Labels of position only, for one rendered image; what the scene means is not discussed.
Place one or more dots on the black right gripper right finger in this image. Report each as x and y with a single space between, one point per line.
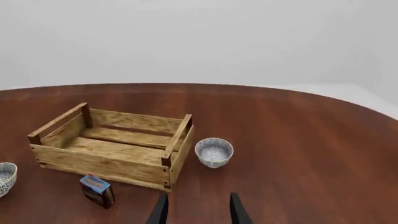
238 211

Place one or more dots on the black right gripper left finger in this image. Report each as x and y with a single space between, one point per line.
159 211

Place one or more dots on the blue patterned white bowl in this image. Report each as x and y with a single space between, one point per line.
5 178
214 152

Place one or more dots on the wooden slat tray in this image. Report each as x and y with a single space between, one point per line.
115 149

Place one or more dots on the chocolate pudding box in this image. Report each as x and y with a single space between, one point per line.
98 191

